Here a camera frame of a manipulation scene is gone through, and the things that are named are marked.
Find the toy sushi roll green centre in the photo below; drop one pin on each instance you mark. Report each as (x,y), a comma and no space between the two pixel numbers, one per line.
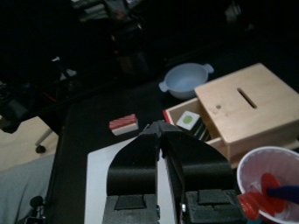
(189,119)

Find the white cutting board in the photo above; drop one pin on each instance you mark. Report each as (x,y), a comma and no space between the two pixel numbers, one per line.
(95,180)

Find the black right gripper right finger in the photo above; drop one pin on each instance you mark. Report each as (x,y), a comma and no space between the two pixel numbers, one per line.
(198,172)

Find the wooden box with slot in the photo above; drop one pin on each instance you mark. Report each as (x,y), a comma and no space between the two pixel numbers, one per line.
(249,116)

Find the blue toy utensil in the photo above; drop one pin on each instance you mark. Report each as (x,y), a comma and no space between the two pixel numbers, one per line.
(286,192)

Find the pale blue toy pot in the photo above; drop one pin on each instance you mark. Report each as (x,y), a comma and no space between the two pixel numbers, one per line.
(183,78)

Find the red striped toy sushi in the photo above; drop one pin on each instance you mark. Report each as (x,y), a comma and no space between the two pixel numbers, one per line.
(123,122)

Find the office chair leg with caster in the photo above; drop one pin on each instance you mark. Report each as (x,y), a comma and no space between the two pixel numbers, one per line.
(40,149)

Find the red plastic cup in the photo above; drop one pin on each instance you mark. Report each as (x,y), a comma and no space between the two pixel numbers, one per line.
(265,163)

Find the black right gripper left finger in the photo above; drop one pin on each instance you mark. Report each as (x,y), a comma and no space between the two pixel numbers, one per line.
(132,169)

